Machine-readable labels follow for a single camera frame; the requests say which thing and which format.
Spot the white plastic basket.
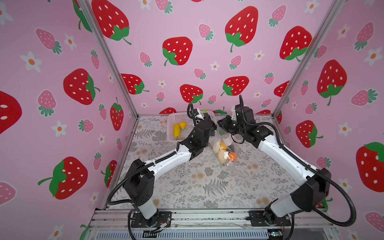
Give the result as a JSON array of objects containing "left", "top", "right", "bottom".
[{"left": 166, "top": 110, "right": 217, "bottom": 142}]

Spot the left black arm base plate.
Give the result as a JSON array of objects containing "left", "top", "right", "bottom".
[{"left": 130, "top": 211, "right": 172, "bottom": 228}]

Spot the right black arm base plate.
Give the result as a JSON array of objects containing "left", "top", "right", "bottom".
[{"left": 246, "top": 210, "right": 292, "bottom": 227}]

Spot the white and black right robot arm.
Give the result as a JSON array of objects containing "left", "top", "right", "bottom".
[{"left": 218, "top": 98, "right": 357, "bottom": 227}]

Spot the small yellow toy lemon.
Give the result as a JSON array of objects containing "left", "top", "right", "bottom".
[{"left": 180, "top": 122, "right": 187, "bottom": 130}]

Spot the beige toy bun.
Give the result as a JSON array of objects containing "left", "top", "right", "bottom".
[{"left": 217, "top": 150, "right": 229, "bottom": 165}]

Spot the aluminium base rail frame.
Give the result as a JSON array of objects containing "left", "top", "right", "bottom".
[{"left": 81, "top": 209, "right": 341, "bottom": 240}]

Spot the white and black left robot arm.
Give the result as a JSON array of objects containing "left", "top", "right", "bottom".
[{"left": 107, "top": 104, "right": 217, "bottom": 239}]

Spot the left aluminium corner post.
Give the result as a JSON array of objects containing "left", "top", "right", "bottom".
[{"left": 76, "top": 0, "right": 139, "bottom": 118}]

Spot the clear zip top bag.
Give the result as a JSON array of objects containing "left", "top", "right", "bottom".
[{"left": 209, "top": 116, "right": 239, "bottom": 166}]

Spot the floral patterned table mat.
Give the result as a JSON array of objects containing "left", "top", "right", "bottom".
[{"left": 119, "top": 116, "right": 298, "bottom": 209}]

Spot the yellow toy banana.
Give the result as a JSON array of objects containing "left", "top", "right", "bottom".
[{"left": 174, "top": 124, "right": 181, "bottom": 138}]

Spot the right aluminium corner post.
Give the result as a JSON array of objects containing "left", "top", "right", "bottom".
[{"left": 272, "top": 0, "right": 345, "bottom": 120}]

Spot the orange toy slice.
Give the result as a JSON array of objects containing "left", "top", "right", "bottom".
[{"left": 228, "top": 152, "right": 237, "bottom": 162}]

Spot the aluminium corner post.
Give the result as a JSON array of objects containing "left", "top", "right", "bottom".
[
  {"left": 76, "top": 0, "right": 139, "bottom": 118},
  {"left": 272, "top": 0, "right": 345, "bottom": 120}
]

